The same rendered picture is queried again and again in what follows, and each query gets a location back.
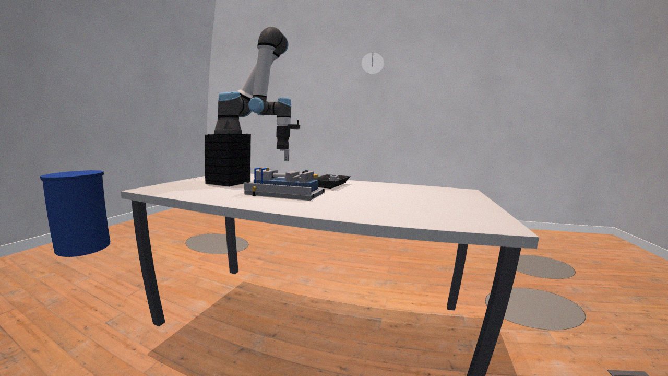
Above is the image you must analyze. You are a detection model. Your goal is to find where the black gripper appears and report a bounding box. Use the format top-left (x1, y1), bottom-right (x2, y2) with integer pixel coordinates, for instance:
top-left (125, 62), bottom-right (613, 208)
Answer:
top-left (276, 117), bottom-right (300, 161)

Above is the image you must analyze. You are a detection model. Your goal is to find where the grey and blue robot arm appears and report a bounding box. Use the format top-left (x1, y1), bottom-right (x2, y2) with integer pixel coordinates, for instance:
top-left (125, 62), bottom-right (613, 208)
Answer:
top-left (214, 27), bottom-right (291, 134)

